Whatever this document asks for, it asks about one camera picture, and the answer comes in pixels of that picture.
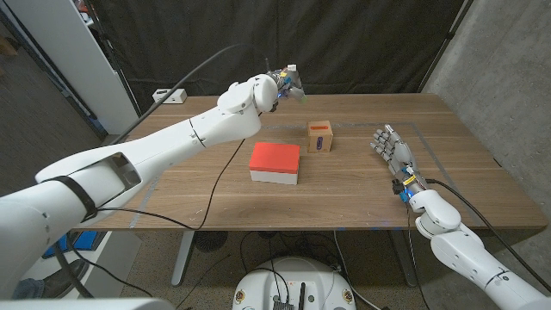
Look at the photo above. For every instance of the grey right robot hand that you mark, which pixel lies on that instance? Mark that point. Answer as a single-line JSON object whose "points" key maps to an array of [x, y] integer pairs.
{"points": [[400, 159]]}

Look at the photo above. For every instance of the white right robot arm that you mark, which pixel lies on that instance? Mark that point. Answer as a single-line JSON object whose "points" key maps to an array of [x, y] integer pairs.
{"points": [[465, 254]]}

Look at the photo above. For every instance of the dark grey table leg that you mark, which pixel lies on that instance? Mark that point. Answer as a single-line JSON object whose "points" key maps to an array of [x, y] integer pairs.
{"points": [[400, 258]]}

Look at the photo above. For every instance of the green round coin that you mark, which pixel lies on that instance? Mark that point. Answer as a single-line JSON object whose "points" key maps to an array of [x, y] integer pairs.
{"points": [[304, 99]]}

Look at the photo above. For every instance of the white power outlet box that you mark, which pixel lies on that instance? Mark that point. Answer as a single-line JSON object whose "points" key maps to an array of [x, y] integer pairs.
{"points": [[177, 98]]}

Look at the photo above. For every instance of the red box with white base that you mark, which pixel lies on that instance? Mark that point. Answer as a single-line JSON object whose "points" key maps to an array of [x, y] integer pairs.
{"points": [[275, 158]]}

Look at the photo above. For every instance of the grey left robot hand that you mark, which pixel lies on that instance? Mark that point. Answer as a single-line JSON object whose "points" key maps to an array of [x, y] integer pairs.
{"points": [[289, 84]]}

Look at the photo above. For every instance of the white robot chest plate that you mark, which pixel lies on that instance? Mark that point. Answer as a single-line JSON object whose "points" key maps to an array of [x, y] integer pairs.
{"points": [[86, 304]]}

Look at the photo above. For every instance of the person's leg in jeans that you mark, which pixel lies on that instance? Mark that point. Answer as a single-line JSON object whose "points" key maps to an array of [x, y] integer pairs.
{"points": [[60, 282]]}

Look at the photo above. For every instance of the white cabinet panel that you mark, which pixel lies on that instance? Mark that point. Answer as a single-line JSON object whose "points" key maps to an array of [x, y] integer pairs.
{"points": [[77, 56]]}

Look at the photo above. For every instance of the black fabric curtain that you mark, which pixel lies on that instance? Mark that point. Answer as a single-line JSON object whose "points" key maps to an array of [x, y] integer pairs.
{"points": [[344, 43]]}

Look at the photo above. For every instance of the black curtain stand pole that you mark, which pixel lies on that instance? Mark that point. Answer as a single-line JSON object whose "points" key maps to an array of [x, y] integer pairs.
{"points": [[447, 36], [114, 60]]}

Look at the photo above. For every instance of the white robot torso base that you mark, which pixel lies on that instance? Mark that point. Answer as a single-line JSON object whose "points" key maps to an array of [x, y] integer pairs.
{"points": [[297, 275]]}

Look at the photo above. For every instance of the white table leg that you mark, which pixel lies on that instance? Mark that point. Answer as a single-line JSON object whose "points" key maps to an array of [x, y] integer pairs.
{"points": [[183, 258]]}

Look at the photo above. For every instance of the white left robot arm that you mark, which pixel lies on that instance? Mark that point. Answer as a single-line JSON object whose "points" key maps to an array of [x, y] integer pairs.
{"points": [[172, 142]]}

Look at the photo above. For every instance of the round black floor fan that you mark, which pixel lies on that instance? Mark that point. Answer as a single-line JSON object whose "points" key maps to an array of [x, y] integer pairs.
{"points": [[211, 241]]}

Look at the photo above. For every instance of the wooden slotted cube box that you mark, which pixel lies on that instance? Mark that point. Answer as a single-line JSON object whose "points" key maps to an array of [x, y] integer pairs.
{"points": [[319, 138]]}

